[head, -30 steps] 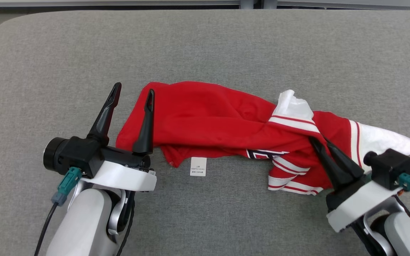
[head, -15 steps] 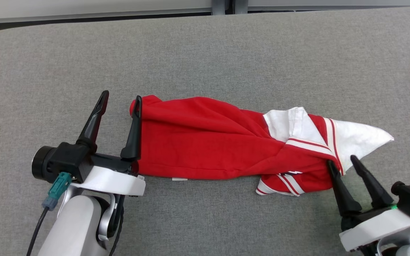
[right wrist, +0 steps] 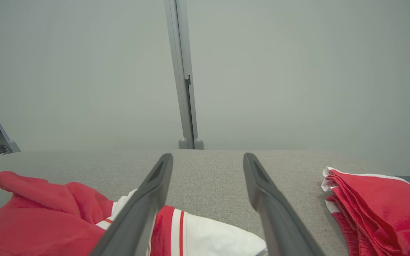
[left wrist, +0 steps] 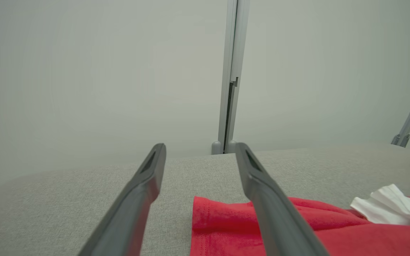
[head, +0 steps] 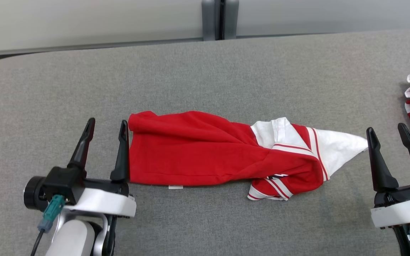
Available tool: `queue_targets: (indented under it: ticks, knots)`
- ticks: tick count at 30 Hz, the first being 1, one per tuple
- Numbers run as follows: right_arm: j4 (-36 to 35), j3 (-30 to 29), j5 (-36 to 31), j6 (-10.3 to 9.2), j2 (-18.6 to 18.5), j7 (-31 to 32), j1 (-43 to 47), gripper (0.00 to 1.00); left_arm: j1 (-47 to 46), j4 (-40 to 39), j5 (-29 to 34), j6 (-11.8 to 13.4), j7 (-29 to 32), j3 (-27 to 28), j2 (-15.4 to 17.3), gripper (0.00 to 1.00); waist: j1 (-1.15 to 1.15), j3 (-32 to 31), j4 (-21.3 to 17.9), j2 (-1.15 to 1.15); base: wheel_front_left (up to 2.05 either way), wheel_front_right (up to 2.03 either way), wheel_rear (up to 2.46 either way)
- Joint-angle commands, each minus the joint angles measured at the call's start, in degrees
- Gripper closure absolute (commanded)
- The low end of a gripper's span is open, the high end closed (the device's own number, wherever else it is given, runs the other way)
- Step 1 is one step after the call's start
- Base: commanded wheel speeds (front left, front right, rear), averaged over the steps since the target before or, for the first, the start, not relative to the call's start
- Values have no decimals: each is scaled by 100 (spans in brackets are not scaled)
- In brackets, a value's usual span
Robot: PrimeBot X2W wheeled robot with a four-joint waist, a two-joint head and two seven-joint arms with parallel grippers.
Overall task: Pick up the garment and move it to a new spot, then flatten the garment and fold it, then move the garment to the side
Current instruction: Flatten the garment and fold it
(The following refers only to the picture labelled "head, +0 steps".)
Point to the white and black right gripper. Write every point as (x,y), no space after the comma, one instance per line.
(404,209)

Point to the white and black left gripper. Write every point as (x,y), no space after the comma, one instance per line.
(105,201)

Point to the red and white shirt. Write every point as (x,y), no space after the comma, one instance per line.
(190,153)

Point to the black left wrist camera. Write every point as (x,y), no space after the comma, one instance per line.
(62,181)

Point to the grey partition base rail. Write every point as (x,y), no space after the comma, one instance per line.
(84,45)

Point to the grey metal partition post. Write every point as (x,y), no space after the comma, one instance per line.
(210,17)

